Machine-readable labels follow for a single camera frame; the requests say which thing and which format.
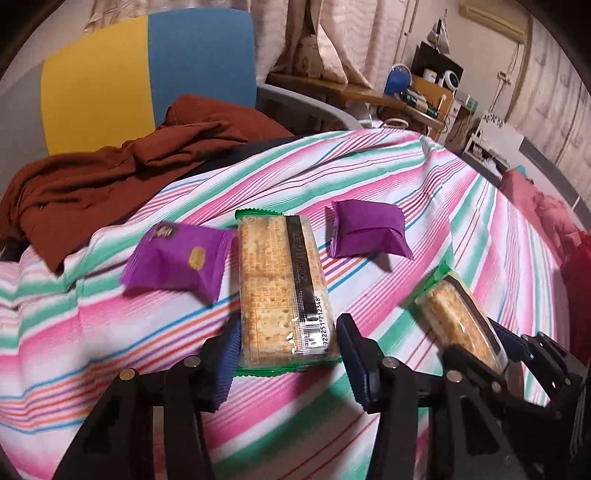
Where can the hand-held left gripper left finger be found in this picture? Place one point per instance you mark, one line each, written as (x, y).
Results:
(228, 356)

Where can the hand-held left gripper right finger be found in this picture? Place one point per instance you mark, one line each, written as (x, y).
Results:
(356, 361)

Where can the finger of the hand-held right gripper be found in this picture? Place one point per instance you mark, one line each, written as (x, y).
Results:
(508, 339)
(480, 374)

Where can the cracker packet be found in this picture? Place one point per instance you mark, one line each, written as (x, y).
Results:
(457, 318)
(277, 286)

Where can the purple snack packet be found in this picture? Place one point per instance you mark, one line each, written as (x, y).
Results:
(180, 263)
(369, 228)

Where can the striped blanket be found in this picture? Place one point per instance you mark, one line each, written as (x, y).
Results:
(115, 332)

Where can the pink cloth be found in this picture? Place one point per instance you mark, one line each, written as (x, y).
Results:
(535, 207)

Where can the grey bed panel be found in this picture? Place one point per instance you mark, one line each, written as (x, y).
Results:
(554, 170)

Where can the white cabinet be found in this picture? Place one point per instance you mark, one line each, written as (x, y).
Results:
(494, 136)

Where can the brown cloth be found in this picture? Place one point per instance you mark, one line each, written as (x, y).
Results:
(115, 175)

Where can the wooden box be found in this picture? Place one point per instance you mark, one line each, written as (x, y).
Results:
(429, 94)

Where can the wooden desk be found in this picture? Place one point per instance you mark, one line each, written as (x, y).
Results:
(332, 87)

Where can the blue fan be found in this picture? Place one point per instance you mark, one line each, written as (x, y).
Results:
(397, 79)

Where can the yellow and blue chair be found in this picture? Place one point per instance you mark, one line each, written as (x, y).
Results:
(138, 78)

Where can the clothes iron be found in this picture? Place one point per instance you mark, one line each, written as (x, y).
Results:
(439, 34)

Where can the air conditioner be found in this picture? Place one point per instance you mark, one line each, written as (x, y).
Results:
(491, 21)

